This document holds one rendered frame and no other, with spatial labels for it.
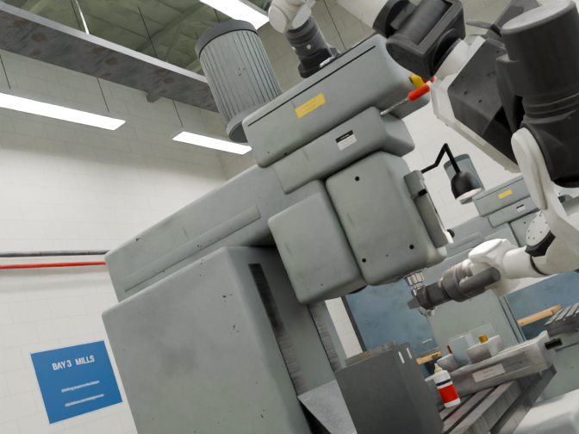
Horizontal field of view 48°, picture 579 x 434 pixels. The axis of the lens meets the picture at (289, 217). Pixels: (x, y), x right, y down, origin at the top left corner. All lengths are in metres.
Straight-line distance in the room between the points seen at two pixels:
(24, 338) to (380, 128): 4.97
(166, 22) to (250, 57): 7.45
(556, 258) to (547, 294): 6.87
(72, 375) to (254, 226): 4.76
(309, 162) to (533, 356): 0.75
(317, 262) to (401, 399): 0.59
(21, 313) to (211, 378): 4.63
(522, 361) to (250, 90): 1.04
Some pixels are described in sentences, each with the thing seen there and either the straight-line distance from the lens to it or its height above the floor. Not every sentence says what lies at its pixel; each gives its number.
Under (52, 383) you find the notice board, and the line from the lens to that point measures 6.29.
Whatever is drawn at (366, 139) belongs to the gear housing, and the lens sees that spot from 1.69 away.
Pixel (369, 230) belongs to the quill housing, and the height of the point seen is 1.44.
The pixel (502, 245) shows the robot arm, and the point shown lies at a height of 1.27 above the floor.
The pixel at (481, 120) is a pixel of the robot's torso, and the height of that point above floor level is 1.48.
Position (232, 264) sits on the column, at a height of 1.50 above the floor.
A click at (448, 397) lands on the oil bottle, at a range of 1.74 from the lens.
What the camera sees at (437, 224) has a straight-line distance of 1.71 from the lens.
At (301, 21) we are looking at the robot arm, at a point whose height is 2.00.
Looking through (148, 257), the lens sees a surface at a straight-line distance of 2.06.
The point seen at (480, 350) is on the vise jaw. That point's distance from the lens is 1.81.
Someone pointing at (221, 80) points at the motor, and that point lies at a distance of 1.97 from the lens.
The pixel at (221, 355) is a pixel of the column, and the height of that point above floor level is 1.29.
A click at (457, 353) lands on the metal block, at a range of 1.88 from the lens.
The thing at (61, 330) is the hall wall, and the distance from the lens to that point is 6.54.
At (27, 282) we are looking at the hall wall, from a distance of 6.50.
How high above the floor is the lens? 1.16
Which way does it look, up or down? 13 degrees up
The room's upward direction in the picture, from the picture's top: 22 degrees counter-clockwise
